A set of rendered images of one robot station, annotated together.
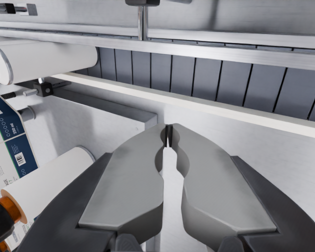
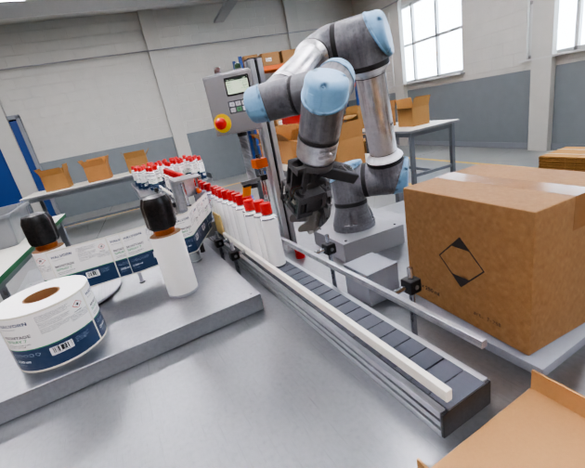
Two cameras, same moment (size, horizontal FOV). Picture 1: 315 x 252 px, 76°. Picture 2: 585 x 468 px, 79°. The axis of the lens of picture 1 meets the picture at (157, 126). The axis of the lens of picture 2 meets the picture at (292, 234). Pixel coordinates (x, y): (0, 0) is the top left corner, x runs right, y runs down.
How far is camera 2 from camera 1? 79 cm
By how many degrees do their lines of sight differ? 63
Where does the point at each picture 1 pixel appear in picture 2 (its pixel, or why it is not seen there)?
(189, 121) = (276, 319)
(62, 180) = (184, 263)
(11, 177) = (143, 246)
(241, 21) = not seen: hidden behind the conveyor
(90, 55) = (280, 260)
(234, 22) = not seen: hidden behind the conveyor
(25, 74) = (268, 226)
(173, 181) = (212, 343)
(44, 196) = (176, 249)
